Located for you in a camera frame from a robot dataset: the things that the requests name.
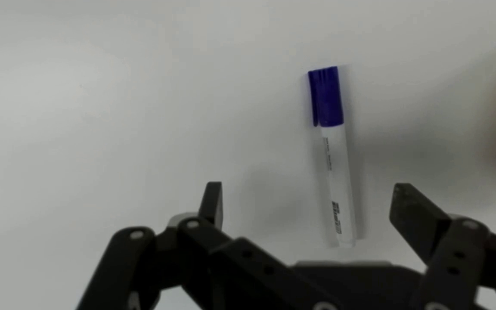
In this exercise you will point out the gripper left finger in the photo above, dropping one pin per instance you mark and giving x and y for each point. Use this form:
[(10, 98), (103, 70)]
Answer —
[(213, 258)]

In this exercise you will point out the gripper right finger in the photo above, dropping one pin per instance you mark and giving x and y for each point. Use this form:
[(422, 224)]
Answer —
[(441, 241)]

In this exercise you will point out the white marker with blue cap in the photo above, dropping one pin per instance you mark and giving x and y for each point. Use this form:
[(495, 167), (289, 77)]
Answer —
[(333, 163)]

